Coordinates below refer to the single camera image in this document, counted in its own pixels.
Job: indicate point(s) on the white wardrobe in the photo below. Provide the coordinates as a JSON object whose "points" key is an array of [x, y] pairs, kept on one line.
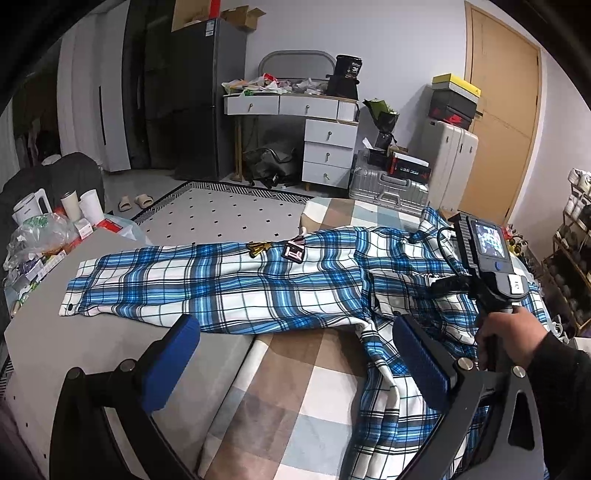
{"points": [[92, 92]]}

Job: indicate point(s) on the wooden door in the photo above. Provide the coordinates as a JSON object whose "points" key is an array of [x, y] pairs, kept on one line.
{"points": [[503, 92]]}

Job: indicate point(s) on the white dresser with drawers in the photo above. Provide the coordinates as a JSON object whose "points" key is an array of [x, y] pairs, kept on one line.
{"points": [[330, 154]]}

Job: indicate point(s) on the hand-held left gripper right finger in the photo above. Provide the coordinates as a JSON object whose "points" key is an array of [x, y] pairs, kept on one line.
{"points": [[422, 364]]}

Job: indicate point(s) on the clear plastic bag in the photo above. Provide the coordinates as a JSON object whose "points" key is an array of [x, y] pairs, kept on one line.
{"points": [[37, 240]]}

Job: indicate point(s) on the wooden shoe rack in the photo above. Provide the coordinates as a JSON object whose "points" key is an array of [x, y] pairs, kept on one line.
{"points": [[570, 277]]}

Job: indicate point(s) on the beige cup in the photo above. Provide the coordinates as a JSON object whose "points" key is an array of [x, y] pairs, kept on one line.
{"points": [[71, 205]]}

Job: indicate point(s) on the colourful floor clutter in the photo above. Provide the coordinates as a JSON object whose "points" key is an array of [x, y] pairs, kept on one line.
{"points": [[511, 240]]}

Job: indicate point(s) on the large cardboard box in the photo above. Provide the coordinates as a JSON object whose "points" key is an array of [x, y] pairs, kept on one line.
{"points": [[194, 14]]}

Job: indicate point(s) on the red and black shoebox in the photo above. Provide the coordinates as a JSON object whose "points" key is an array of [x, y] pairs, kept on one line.
{"points": [[450, 119]]}

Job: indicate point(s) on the black padded chair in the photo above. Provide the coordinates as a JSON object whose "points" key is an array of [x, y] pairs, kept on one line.
{"points": [[69, 173]]}

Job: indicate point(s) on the grey arched mirror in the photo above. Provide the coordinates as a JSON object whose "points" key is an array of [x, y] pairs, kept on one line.
{"points": [[295, 62]]}

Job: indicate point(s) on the wrapped flower bouquet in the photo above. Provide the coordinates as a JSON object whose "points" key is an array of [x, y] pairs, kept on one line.
{"points": [[383, 115]]}

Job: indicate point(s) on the silver suitcase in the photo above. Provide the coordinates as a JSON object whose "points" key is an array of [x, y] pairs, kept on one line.
{"points": [[388, 191]]}

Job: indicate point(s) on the blue plaid shirt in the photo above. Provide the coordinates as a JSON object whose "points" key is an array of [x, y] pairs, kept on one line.
{"points": [[231, 286]]}

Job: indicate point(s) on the open cardboard box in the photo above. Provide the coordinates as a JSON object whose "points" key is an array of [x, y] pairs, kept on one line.
{"points": [[242, 18]]}

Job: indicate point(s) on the small black box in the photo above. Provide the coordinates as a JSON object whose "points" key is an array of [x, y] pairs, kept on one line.
{"points": [[371, 158]]}

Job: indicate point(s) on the person's right hand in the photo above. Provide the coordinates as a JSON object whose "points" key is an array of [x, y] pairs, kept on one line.
{"points": [[512, 337]]}

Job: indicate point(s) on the black refrigerator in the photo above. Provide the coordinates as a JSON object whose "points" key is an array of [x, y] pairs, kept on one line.
{"points": [[207, 101]]}

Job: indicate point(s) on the white cup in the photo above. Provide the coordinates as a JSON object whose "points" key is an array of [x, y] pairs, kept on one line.
{"points": [[91, 205]]}

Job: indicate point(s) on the yellow and black shoebox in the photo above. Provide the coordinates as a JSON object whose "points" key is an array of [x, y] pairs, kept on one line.
{"points": [[457, 85]]}

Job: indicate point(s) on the person's right forearm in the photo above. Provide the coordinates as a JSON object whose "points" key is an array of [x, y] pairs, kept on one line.
{"points": [[563, 397]]}

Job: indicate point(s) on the white electric kettle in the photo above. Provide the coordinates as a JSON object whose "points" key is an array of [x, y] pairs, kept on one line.
{"points": [[27, 210]]}

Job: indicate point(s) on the patterned floor rug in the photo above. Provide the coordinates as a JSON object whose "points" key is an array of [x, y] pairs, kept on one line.
{"points": [[221, 212]]}

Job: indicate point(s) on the pile of packets and bags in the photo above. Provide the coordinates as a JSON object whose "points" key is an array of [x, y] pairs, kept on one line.
{"points": [[263, 85]]}

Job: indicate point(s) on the white plastic bag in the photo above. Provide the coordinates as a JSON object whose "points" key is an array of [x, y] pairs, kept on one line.
{"points": [[134, 230]]}

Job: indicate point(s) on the black and red box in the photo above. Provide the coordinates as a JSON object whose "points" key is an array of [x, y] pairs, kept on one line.
{"points": [[411, 168]]}

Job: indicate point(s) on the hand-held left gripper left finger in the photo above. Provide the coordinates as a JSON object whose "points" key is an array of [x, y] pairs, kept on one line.
{"points": [[173, 364]]}

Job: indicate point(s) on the black bag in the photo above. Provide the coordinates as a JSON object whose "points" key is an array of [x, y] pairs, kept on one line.
{"points": [[272, 166]]}

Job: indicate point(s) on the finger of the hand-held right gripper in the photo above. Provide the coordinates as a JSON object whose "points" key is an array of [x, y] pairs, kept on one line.
{"points": [[450, 283]]}

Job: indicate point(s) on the red and white box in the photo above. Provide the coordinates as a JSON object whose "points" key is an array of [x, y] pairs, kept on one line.
{"points": [[108, 225]]}

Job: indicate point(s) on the checkered bed sheet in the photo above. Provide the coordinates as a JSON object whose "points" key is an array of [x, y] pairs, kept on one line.
{"points": [[300, 392]]}

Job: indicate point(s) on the black cabinet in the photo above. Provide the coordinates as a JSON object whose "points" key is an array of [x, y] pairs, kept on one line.
{"points": [[150, 83]]}

